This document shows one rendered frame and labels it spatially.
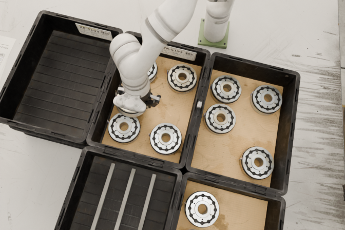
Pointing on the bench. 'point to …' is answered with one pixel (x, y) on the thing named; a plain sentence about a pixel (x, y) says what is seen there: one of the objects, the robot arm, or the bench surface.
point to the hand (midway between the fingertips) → (140, 102)
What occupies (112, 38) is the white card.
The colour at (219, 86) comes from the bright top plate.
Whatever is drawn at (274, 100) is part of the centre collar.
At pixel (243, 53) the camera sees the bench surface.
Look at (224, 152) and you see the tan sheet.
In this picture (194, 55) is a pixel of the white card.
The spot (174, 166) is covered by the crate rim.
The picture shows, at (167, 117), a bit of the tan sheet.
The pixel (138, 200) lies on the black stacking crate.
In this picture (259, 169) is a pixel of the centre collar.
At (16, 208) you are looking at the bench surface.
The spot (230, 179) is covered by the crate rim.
